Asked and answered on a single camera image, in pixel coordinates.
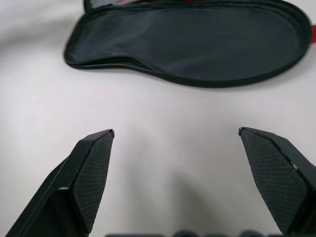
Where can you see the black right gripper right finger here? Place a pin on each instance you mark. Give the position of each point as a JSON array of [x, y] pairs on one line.
[[279, 182]]

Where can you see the black zippered pouch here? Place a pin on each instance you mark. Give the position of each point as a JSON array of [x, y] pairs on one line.
[[187, 42]]

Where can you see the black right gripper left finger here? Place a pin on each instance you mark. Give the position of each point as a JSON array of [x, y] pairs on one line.
[[74, 187]]

